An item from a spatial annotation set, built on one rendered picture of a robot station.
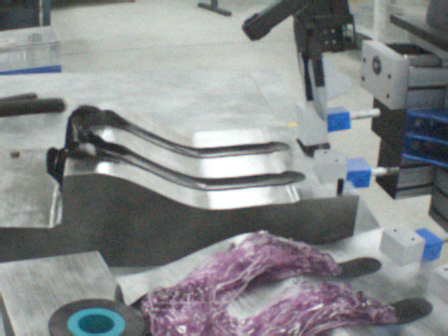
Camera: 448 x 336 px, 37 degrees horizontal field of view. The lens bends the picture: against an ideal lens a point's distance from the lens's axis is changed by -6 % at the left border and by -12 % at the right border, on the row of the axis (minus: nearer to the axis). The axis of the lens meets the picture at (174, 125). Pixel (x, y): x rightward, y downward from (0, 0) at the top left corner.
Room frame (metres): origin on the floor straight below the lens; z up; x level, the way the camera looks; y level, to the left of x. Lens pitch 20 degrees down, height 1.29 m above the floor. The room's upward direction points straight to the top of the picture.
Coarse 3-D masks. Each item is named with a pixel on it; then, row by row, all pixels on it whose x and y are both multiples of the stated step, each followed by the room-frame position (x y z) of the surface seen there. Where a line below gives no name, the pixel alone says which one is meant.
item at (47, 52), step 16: (0, 32) 4.07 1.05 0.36; (16, 32) 4.10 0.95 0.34; (32, 32) 4.13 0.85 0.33; (48, 32) 4.16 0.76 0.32; (0, 48) 3.70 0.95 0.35; (16, 48) 3.73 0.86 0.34; (32, 48) 3.76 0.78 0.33; (48, 48) 3.79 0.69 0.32; (0, 64) 3.70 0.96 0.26; (16, 64) 3.73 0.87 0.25; (32, 64) 3.76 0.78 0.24; (48, 64) 3.79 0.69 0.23
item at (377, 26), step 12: (384, 0) 4.42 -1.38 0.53; (360, 12) 5.31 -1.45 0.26; (372, 12) 5.34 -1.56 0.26; (384, 12) 4.43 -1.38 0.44; (396, 12) 5.43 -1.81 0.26; (408, 12) 5.48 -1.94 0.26; (348, 24) 4.80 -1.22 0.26; (360, 24) 4.84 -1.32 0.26; (372, 24) 4.87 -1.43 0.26; (384, 24) 4.43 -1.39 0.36; (372, 36) 4.50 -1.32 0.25; (384, 36) 4.46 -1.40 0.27; (396, 36) 4.52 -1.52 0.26
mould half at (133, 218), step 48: (144, 144) 0.93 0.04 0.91; (192, 144) 1.00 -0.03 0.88; (288, 144) 0.99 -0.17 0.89; (0, 192) 0.87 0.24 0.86; (48, 192) 0.88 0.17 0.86; (96, 192) 0.78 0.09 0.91; (144, 192) 0.79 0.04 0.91; (192, 192) 0.83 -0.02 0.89; (240, 192) 0.84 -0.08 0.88; (288, 192) 0.83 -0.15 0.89; (336, 192) 0.82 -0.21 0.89; (0, 240) 0.77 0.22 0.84; (48, 240) 0.78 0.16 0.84; (96, 240) 0.78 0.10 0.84; (144, 240) 0.79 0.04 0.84; (192, 240) 0.79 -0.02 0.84
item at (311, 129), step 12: (300, 108) 0.98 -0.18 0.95; (312, 108) 0.97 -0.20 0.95; (336, 108) 1.00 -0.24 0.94; (300, 120) 0.98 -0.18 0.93; (312, 120) 0.96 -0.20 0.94; (336, 120) 0.97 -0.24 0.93; (348, 120) 0.97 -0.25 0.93; (300, 132) 0.99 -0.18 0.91; (312, 132) 0.96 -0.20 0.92; (324, 132) 0.96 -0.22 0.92
